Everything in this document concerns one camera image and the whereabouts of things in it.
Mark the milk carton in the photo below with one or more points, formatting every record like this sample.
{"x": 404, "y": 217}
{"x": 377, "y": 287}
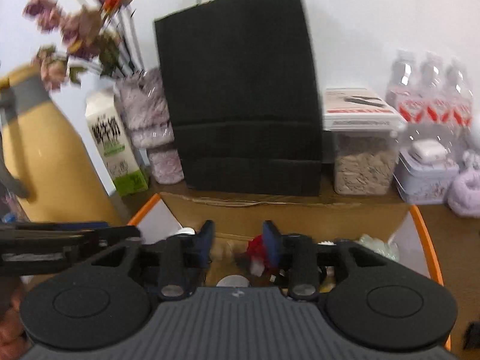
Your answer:
{"x": 113, "y": 144}

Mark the water bottle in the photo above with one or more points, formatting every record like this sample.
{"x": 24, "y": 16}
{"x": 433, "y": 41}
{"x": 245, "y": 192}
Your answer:
{"x": 457, "y": 91}
{"x": 399, "y": 90}
{"x": 428, "y": 88}

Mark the black paper shopping bag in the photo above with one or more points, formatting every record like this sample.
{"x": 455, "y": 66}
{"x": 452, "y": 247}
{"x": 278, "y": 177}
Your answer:
{"x": 240, "y": 82}

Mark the dried pink rose bouquet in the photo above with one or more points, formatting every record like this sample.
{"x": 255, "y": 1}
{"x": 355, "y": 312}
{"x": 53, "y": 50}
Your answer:
{"x": 100, "y": 38}

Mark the bubble wrap packet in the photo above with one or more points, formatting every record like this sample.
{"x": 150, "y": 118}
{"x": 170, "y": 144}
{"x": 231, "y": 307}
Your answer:
{"x": 386, "y": 249}

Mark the clear cereal container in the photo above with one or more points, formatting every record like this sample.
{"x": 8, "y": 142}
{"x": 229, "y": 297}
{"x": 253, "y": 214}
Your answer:
{"x": 364, "y": 161}

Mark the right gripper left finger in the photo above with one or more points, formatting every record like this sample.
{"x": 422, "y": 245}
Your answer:
{"x": 184, "y": 262}

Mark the red cardboard box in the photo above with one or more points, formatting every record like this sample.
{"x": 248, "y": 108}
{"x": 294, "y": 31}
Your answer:
{"x": 330, "y": 216}

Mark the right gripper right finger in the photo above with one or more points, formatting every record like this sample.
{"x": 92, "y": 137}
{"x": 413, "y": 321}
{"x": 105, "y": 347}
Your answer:
{"x": 293, "y": 259}

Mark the yellow thermos jug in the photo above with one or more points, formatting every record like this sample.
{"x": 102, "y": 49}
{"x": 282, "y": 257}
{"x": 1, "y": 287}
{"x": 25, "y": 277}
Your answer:
{"x": 43, "y": 159}

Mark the red fabric rose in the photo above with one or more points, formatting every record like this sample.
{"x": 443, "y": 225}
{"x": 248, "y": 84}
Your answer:
{"x": 259, "y": 263}

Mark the lilac fluffy scrunchie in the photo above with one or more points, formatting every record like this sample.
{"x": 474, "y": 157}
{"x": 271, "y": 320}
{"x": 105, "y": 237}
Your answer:
{"x": 463, "y": 195}

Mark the decorated tin box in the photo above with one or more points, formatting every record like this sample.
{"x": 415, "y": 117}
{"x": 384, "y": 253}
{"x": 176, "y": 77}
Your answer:
{"x": 423, "y": 184}

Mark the water bottle middle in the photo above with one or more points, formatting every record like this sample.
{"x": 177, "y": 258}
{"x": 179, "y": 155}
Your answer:
{"x": 428, "y": 88}

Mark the water bottle left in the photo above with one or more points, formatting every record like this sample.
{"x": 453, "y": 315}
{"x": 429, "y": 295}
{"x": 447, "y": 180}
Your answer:
{"x": 399, "y": 90}

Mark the water bottle right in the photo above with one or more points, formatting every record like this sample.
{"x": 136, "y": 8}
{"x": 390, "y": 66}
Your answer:
{"x": 457, "y": 91}

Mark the small white bottle cap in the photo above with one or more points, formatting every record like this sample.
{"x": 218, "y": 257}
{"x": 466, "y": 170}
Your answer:
{"x": 234, "y": 281}

